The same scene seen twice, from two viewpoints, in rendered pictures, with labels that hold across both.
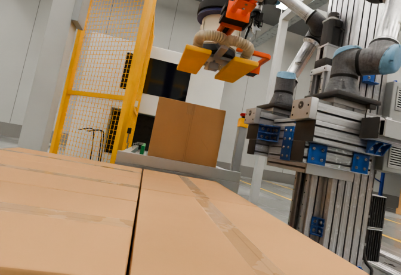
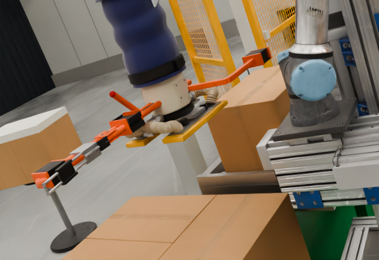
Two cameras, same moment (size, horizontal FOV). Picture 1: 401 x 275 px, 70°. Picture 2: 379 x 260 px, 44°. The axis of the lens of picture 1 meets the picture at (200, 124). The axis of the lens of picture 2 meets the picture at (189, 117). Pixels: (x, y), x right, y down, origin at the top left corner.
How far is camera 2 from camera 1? 1.64 m
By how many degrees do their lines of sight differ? 53
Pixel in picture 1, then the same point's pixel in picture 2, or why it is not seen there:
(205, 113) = (254, 111)
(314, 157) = (304, 202)
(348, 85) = (298, 113)
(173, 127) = (232, 137)
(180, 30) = not seen: outside the picture
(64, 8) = not seen: hidden behind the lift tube
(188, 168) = (263, 179)
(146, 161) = (222, 180)
